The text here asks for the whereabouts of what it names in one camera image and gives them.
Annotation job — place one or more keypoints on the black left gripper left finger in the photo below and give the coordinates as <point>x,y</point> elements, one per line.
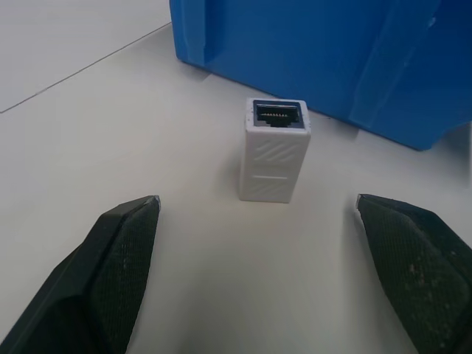
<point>96,280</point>

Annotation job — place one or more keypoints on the blue plastic bin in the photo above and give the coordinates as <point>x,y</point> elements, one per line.
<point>332,59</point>

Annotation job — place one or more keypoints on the white ethernet coupler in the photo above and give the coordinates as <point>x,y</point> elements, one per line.
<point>272,162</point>

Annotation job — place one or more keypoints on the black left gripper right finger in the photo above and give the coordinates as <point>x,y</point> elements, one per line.
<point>413,269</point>

